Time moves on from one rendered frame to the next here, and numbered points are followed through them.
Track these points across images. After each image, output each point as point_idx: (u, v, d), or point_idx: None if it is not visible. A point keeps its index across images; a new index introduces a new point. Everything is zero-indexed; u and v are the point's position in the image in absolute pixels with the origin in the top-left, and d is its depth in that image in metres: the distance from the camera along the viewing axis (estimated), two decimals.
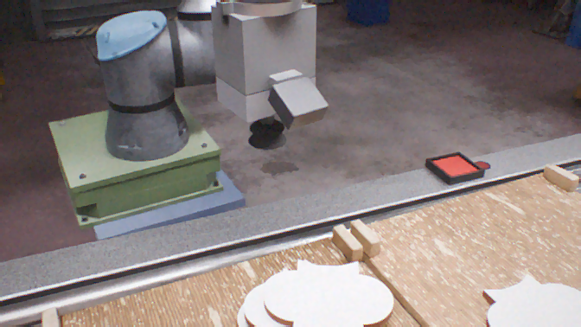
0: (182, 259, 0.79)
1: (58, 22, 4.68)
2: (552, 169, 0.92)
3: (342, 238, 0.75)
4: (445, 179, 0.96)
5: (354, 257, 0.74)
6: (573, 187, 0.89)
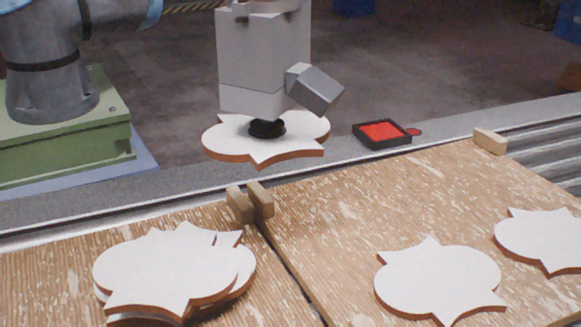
0: (64, 223, 0.73)
1: None
2: (480, 132, 0.85)
3: (233, 198, 0.68)
4: (369, 144, 0.89)
5: (243, 219, 0.67)
6: (501, 150, 0.82)
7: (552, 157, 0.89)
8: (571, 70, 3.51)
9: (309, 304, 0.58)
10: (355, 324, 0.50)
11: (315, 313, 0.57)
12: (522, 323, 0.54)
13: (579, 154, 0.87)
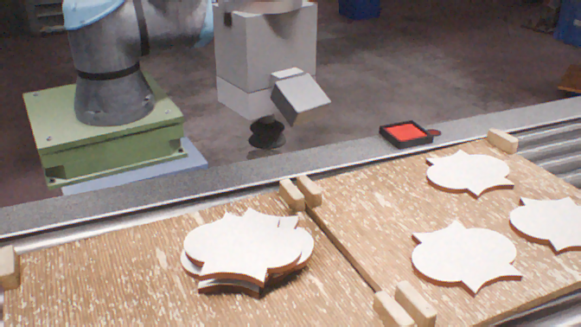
0: (139, 211, 0.85)
1: (52, 16, 4.73)
2: (494, 133, 0.97)
3: (286, 189, 0.81)
4: (396, 144, 1.01)
5: (296, 207, 0.79)
6: (512, 148, 0.94)
7: (557, 155, 1.01)
8: (572, 73, 3.63)
9: None
10: (401, 288, 0.62)
11: None
12: (535, 289, 0.66)
13: None
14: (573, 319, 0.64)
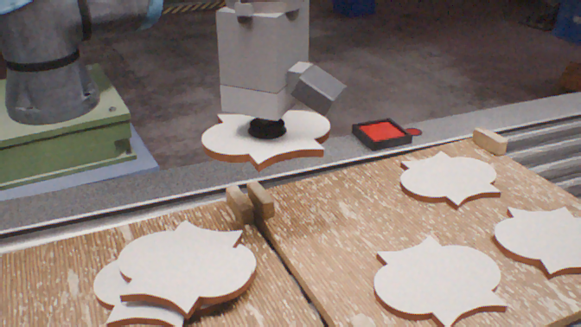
0: (64, 223, 0.73)
1: None
2: (480, 132, 0.85)
3: (233, 198, 0.68)
4: (369, 144, 0.89)
5: (243, 219, 0.67)
6: (501, 150, 0.82)
7: (552, 157, 0.89)
8: (571, 70, 3.51)
9: (309, 304, 0.58)
10: (355, 324, 0.50)
11: (315, 313, 0.57)
12: (522, 323, 0.54)
13: (579, 154, 0.87)
14: None
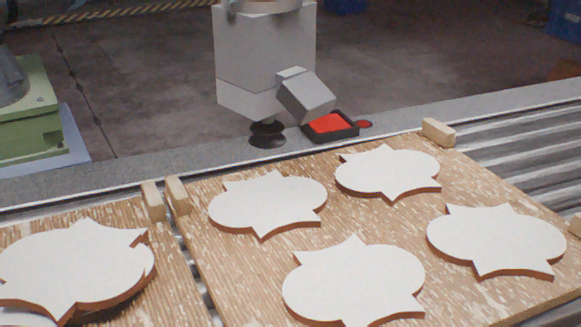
0: None
1: None
2: (428, 124, 0.79)
3: (144, 193, 0.63)
4: (313, 137, 0.84)
5: (153, 215, 0.61)
6: (449, 142, 0.77)
7: (508, 150, 0.84)
8: (561, 67, 3.45)
9: (212, 310, 0.52)
10: None
11: (216, 320, 0.51)
12: None
13: (536, 147, 0.81)
14: None
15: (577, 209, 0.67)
